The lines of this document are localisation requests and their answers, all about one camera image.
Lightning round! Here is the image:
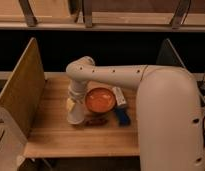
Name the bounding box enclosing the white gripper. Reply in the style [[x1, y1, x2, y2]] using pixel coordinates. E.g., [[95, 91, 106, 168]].
[[66, 81, 86, 111]]

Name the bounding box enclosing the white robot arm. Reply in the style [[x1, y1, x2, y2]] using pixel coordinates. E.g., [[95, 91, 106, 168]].
[[66, 56, 204, 171]]

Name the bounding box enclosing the orange bowl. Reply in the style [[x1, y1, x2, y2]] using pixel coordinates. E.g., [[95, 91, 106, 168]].
[[85, 87, 116, 113]]

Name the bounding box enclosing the dark red oblong object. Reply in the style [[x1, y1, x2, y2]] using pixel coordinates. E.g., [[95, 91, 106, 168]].
[[85, 118, 108, 126]]

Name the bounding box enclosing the white tube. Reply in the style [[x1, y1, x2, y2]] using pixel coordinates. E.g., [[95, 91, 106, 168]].
[[112, 87, 127, 108]]

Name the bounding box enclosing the left wooden side panel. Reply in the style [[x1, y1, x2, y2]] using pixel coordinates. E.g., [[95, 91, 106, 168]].
[[0, 38, 45, 141]]

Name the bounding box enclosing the blue rectangular block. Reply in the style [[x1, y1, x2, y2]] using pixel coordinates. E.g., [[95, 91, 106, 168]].
[[115, 108, 131, 126]]

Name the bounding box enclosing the right dark side panel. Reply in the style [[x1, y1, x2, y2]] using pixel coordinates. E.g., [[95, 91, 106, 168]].
[[156, 39, 185, 68]]

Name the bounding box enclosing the wooden shelf rail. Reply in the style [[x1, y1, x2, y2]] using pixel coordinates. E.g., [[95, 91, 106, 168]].
[[0, 0, 205, 32]]

